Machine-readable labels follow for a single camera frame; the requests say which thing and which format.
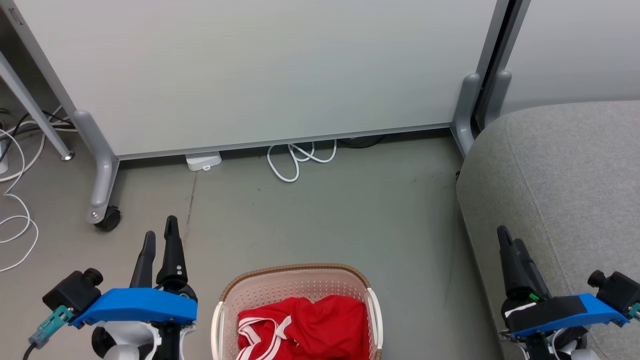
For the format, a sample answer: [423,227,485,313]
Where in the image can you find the grey fabric sofa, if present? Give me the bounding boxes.
[455,100,640,360]

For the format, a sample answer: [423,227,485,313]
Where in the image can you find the long white floor cable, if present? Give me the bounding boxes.
[0,116,79,274]

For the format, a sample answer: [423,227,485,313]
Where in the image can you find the wide white partition panel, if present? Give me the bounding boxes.
[0,0,512,225]

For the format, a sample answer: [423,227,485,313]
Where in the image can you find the black floor cables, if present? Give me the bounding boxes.
[0,109,76,164]

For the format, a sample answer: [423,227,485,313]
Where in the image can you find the looped white cable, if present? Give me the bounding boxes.
[266,139,339,184]

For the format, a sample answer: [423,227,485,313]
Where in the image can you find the grey metal table leg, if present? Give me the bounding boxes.
[0,49,76,162]

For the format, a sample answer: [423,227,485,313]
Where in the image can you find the green camera cable connector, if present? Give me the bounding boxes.
[22,305,75,360]

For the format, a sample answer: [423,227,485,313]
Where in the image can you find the black caster wheel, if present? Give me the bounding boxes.
[94,205,122,232]

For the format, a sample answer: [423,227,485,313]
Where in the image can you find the pink perforated laundry basket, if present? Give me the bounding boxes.
[210,263,385,360]

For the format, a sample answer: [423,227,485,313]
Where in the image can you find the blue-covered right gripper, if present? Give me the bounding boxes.
[496,225,631,352]

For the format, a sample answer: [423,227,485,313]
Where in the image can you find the white power adapter box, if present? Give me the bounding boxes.
[185,151,223,172]

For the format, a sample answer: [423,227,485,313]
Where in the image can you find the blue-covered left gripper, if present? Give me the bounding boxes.
[70,215,199,328]

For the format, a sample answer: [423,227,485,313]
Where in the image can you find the red garment with white stripes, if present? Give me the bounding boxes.
[236,294,371,360]

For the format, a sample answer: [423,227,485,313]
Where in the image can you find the black cable under partition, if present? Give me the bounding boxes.
[339,133,387,150]

